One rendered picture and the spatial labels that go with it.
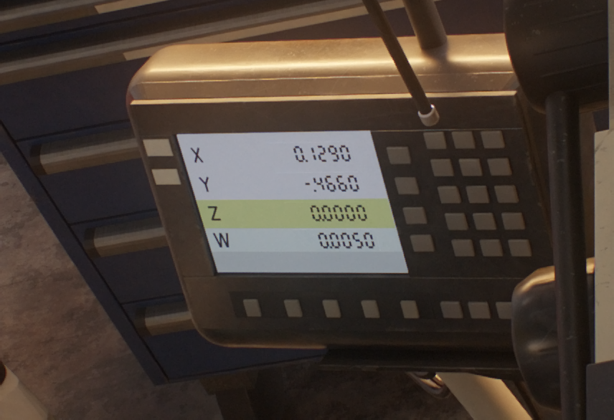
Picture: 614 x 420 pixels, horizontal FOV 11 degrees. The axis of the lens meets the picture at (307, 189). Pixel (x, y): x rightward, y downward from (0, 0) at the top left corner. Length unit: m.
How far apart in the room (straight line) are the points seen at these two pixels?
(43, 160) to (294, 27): 0.36
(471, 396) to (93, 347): 1.65
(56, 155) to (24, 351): 0.72
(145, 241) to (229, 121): 1.24
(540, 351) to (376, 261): 0.84
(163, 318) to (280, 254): 1.30
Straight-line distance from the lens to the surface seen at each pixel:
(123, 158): 3.42
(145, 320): 3.63
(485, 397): 2.47
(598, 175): 1.28
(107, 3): 3.25
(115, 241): 3.53
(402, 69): 1.60
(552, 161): 1.42
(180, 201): 2.34
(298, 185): 2.29
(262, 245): 2.33
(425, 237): 2.26
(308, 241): 2.31
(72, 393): 4.04
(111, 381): 4.03
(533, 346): 1.47
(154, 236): 3.51
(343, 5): 3.21
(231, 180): 2.31
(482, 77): 2.20
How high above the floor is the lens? 2.77
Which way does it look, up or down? 42 degrees down
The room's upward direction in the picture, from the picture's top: 29 degrees counter-clockwise
